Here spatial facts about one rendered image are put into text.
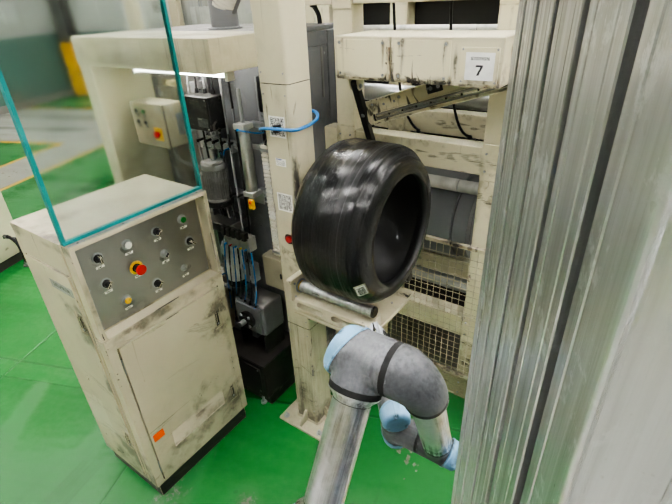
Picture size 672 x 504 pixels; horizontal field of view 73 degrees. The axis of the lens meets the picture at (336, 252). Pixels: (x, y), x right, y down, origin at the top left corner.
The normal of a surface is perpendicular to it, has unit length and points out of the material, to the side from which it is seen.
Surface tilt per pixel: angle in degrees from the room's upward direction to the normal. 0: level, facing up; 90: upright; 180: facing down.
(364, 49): 90
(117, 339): 90
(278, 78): 90
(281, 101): 90
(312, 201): 57
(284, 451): 0
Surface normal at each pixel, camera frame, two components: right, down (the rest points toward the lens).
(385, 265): -0.28, -0.61
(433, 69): -0.57, 0.43
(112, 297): 0.82, 0.25
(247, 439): -0.04, -0.87
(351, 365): -0.49, -0.11
